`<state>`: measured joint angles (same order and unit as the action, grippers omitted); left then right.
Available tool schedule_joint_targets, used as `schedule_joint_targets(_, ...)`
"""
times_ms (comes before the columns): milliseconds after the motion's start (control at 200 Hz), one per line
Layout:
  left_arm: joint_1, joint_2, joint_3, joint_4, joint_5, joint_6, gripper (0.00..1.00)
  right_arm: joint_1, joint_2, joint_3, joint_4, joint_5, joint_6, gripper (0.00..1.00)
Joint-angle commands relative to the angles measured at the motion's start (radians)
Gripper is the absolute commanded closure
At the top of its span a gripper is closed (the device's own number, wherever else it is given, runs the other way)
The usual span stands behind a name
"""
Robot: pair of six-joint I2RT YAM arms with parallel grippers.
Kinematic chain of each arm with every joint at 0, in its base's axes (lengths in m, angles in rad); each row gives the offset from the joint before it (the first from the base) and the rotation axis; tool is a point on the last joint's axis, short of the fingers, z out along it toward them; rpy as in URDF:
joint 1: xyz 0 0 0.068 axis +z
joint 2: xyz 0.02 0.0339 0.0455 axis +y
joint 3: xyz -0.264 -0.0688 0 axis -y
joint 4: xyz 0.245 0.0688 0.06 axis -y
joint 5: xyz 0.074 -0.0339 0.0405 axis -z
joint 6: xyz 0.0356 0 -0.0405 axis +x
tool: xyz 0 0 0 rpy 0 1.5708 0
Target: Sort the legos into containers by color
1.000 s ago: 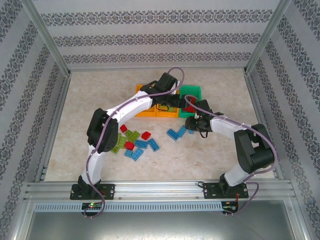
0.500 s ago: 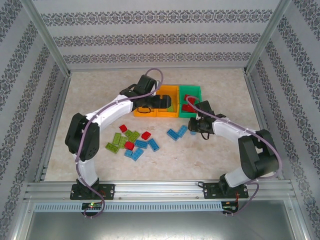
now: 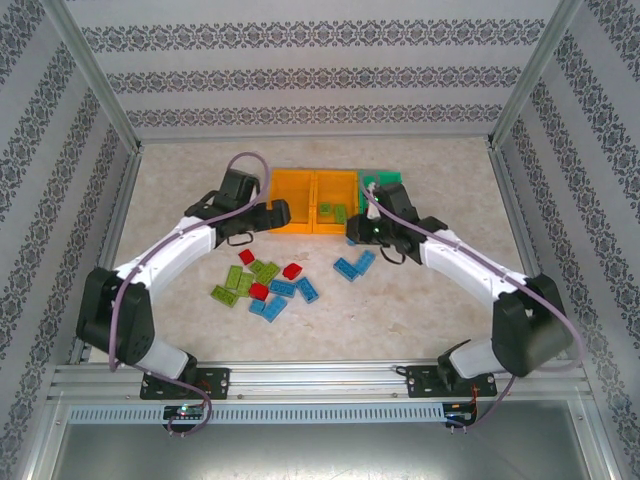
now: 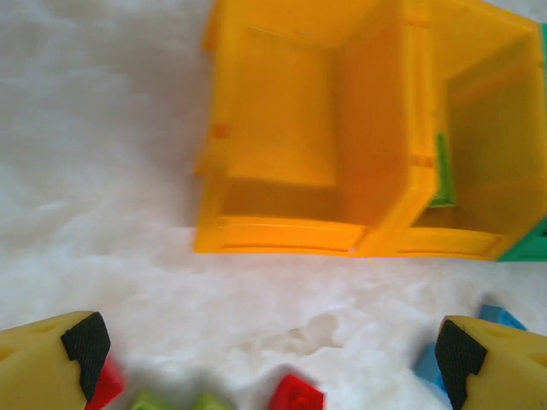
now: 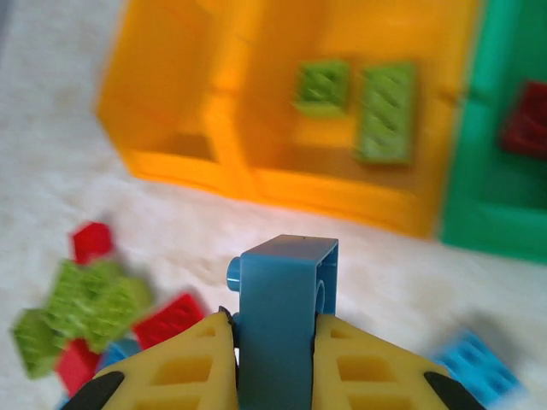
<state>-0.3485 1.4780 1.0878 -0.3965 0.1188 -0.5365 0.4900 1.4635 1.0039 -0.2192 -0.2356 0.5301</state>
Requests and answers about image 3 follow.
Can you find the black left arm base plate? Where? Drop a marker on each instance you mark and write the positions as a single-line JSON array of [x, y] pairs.
[[217, 382]]

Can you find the aluminium side rail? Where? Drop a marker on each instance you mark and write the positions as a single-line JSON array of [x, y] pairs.
[[520, 210], [117, 200]]

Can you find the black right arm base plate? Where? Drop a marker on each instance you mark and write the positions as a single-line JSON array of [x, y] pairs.
[[422, 382]]

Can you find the grey metal panel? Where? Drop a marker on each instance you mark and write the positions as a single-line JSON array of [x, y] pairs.
[[320, 455]]

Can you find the orange plastic bin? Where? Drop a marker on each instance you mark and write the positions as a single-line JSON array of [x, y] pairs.
[[332, 190], [295, 192]]

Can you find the green plastic bin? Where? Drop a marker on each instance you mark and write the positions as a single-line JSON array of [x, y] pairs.
[[387, 177]]

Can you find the aluminium mounting rail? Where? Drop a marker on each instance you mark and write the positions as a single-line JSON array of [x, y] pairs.
[[320, 377]]

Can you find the aluminium frame post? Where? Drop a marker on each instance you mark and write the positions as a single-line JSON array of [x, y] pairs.
[[90, 70], [535, 70]]

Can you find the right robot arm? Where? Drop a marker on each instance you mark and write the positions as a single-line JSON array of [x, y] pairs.
[[465, 265]]

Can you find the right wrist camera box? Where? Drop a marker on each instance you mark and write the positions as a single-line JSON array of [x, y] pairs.
[[372, 192]]

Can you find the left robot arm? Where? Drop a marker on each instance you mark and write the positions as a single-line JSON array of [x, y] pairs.
[[165, 250]]

